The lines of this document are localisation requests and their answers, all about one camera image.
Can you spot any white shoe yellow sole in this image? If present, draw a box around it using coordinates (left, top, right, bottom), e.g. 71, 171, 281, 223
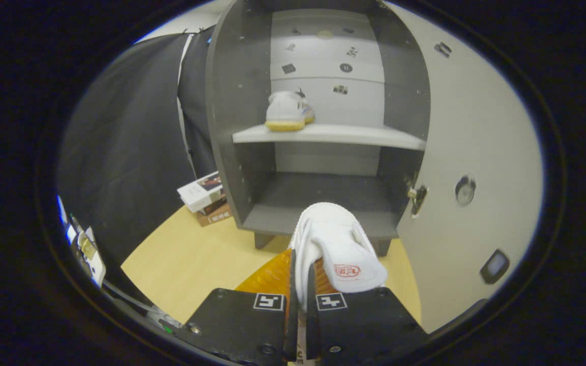
265, 89, 316, 132

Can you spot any grey shoe cabinet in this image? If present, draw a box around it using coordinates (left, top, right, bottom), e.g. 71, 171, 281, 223
206, 0, 432, 257

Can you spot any blue printed card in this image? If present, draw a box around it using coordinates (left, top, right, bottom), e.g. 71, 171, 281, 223
56, 196, 77, 245

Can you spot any black backdrop cloth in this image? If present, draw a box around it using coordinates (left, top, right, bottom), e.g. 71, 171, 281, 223
56, 28, 217, 295

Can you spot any white shoe red logo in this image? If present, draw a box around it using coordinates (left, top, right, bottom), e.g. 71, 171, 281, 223
289, 202, 388, 313

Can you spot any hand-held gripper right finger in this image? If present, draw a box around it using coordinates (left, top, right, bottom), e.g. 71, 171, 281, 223
306, 257, 429, 365

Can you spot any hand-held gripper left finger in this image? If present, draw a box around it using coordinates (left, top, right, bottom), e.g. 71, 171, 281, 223
184, 248, 300, 365

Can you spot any brown book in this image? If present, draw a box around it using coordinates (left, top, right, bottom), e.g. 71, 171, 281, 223
196, 196, 233, 227

